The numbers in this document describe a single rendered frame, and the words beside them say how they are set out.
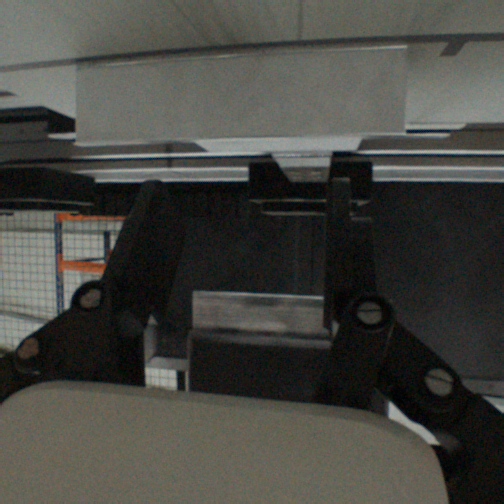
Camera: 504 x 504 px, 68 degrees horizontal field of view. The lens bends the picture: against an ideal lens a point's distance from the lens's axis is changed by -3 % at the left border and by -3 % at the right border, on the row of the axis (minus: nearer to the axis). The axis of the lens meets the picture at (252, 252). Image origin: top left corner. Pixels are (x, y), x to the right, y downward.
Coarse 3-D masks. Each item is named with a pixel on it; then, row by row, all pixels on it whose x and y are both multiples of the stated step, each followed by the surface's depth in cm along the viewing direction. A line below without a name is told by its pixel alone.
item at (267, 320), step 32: (224, 320) 20; (256, 320) 20; (288, 320) 19; (320, 320) 19; (192, 352) 19; (224, 352) 19; (256, 352) 19; (288, 352) 18; (320, 352) 18; (192, 384) 19; (224, 384) 19; (256, 384) 19; (288, 384) 19
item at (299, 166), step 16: (288, 160) 24; (304, 160) 24; (320, 160) 23; (256, 176) 37; (272, 176) 37; (288, 176) 32; (304, 176) 32; (320, 176) 31; (336, 176) 36; (352, 176) 36; (368, 176) 36; (256, 192) 38; (272, 192) 37; (288, 192) 37; (304, 192) 37; (320, 192) 37; (352, 192) 36; (368, 192) 36; (272, 208) 38; (288, 208) 38; (304, 208) 38; (320, 208) 38; (352, 208) 37
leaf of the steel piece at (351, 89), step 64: (128, 64) 10; (192, 64) 9; (256, 64) 9; (320, 64) 9; (384, 64) 9; (128, 128) 10; (192, 128) 10; (256, 128) 9; (320, 128) 9; (384, 128) 9
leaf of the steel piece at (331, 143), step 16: (208, 144) 20; (224, 144) 20; (240, 144) 20; (256, 144) 20; (272, 144) 20; (288, 144) 20; (304, 144) 20; (320, 144) 20; (336, 144) 20; (352, 144) 20
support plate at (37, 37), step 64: (0, 0) 7; (64, 0) 7; (128, 0) 7; (192, 0) 7; (256, 0) 7; (320, 0) 7; (384, 0) 7; (448, 0) 7; (0, 64) 10; (448, 64) 10
